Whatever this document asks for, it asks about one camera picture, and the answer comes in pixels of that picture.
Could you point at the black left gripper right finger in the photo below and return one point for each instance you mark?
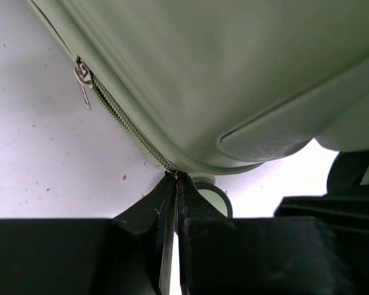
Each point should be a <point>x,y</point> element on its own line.
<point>289,255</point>

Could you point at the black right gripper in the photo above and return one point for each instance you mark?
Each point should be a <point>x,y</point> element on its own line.
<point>345,208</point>

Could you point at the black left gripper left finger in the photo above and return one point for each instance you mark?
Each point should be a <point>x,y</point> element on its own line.
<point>128,254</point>

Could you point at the green hard-shell suitcase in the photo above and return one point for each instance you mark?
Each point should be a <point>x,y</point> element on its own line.
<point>221,87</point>

